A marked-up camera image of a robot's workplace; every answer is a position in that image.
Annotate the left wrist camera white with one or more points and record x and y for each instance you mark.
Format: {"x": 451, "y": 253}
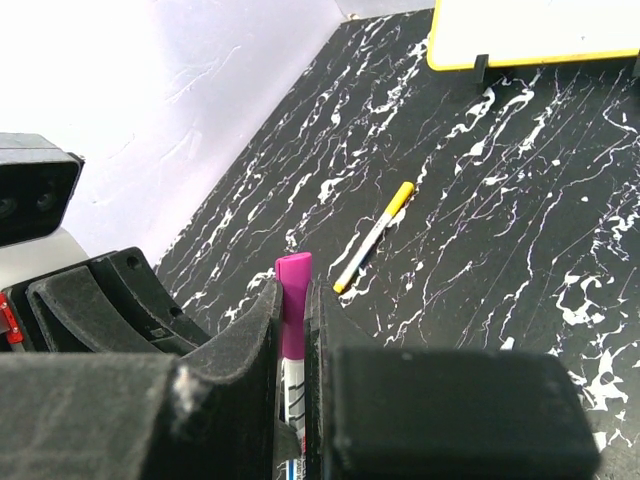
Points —
{"x": 38, "y": 180}

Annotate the yellow pen cap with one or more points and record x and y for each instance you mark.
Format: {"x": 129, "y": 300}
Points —
{"x": 400, "y": 197}

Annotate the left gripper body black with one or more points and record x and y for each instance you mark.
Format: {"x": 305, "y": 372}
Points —
{"x": 19, "y": 326}

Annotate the white pen yellow end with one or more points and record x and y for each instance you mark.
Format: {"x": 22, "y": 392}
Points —
{"x": 358, "y": 258}

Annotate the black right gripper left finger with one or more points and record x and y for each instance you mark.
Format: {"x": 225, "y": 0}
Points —
{"x": 209, "y": 415}

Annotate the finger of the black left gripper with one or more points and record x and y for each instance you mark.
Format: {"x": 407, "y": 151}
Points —
{"x": 132, "y": 287}
{"x": 74, "y": 315}

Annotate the magenta pen cap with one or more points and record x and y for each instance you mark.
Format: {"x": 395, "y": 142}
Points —
{"x": 293, "y": 272}

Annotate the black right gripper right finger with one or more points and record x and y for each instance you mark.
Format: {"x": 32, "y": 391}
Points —
{"x": 416, "y": 413}

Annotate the black whiteboard stand foot left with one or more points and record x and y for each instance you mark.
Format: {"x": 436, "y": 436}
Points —
{"x": 480, "y": 68}

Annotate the whiteboard with yellow frame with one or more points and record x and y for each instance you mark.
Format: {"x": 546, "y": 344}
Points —
{"x": 519, "y": 33}

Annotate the white pen magenta end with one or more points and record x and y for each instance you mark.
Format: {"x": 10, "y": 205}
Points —
{"x": 293, "y": 382}

